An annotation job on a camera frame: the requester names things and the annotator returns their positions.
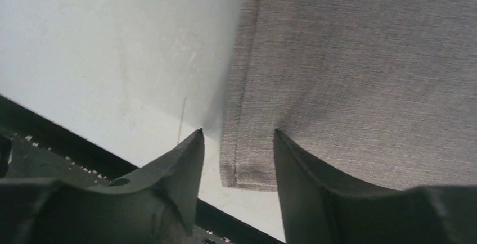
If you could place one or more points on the grey cloth napkin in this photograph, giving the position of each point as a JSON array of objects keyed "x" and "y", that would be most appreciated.
[{"x": 384, "y": 90}]

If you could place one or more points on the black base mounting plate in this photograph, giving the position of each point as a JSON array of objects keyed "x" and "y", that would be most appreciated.
[{"x": 42, "y": 149}]

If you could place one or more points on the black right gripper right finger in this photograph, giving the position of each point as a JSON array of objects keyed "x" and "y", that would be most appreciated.
[{"x": 322, "y": 204}]

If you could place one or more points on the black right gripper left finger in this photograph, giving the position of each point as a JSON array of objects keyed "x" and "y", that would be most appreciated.
[{"x": 153, "y": 204}]

